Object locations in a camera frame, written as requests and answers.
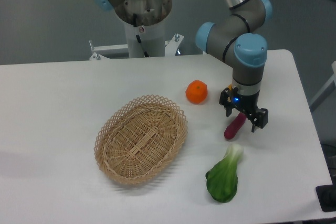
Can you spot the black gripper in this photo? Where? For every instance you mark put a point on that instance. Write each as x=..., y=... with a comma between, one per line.
x=244, y=99

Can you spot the purple sweet potato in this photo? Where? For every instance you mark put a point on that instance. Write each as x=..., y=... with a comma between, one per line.
x=233, y=128

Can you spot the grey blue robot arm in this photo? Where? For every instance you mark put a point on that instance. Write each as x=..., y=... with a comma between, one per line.
x=234, y=42

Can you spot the orange tangerine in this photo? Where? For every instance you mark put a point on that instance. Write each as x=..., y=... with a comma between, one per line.
x=196, y=92

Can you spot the green bok choy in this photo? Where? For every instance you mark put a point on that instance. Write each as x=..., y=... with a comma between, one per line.
x=222, y=179

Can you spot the woven wicker basket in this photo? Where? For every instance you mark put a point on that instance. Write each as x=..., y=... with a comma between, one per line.
x=140, y=139

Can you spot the black device at table edge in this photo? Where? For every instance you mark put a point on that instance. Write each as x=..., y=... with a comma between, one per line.
x=326, y=197

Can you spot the white frame at right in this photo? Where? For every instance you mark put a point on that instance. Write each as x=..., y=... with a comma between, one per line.
x=323, y=92

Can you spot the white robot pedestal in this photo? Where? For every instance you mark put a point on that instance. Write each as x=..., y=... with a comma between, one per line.
x=144, y=18

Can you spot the white metal base frame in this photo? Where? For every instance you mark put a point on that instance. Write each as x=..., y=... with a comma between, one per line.
x=139, y=49

